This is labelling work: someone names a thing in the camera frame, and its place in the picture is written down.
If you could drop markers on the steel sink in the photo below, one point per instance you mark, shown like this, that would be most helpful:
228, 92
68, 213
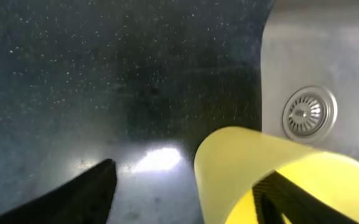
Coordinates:
322, 46

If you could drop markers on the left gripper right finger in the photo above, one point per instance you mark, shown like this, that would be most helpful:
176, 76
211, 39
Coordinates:
288, 202

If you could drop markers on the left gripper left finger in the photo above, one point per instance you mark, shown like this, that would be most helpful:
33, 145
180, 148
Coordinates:
82, 196

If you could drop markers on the yellow cup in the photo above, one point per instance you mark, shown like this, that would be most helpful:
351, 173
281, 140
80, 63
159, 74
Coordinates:
229, 161

